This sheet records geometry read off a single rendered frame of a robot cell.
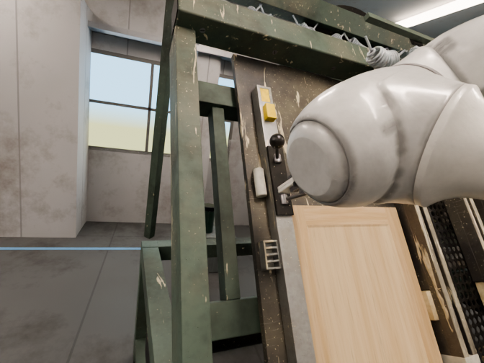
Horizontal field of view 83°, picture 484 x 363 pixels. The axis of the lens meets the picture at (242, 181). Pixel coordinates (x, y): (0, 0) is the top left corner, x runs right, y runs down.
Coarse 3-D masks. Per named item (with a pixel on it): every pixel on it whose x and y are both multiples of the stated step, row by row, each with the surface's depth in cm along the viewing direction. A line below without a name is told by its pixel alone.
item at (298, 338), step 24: (264, 120) 82; (264, 144) 79; (264, 168) 78; (288, 216) 73; (288, 240) 70; (288, 264) 68; (288, 288) 65; (288, 312) 64; (288, 336) 63; (288, 360) 63; (312, 360) 61
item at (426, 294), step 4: (424, 292) 83; (428, 292) 83; (424, 296) 83; (428, 296) 83; (424, 300) 83; (428, 300) 82; (432, 300) 83; (428, 304) 82; (432, 304) 82; (428, 308) 82; (432, 308) 81; (428, 312) 82; (432, 312) 81; (432, 316) 81; (436, 316) 81; (432, 320) 81
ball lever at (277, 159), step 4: (272, 136) 66; (276, 136) 66; (280, 136) 66; (272, 140) 66; (276, 140) 65; (280, 140) 65; (284, 140) 67; (272, 144) 66; (276, 144) 66; (280, 144) 66; (276, 148) 67; (276, 152) 72; (276, 156) 75; (280, 156) 77; (276, 160) 76; (280, 160) 76
